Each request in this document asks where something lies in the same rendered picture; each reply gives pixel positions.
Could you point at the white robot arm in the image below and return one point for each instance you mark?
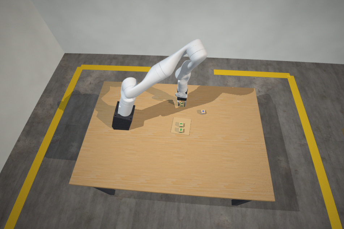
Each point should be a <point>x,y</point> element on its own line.
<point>130,88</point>

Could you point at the tan flat mat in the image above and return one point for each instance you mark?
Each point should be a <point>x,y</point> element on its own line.
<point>186,125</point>

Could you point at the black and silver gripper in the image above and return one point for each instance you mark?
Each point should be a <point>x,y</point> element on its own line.
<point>181,95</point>

